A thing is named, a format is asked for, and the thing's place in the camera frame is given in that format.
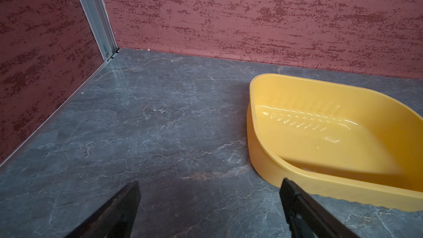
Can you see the yellow plastic storage tray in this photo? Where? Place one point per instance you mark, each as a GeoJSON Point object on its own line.
{"type": "Point", "coordinates": [337, 141]}

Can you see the aluminium corner post left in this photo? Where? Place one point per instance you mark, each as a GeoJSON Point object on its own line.
{"type": "Point", "coordinates": [98, 20]}

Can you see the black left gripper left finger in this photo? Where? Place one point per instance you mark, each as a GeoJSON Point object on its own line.
{"type": "Point", "coordinates": [115, 218]}

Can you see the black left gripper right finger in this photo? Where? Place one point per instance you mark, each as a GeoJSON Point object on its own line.
{"type": "Point", "coordinates": [307, 218]}

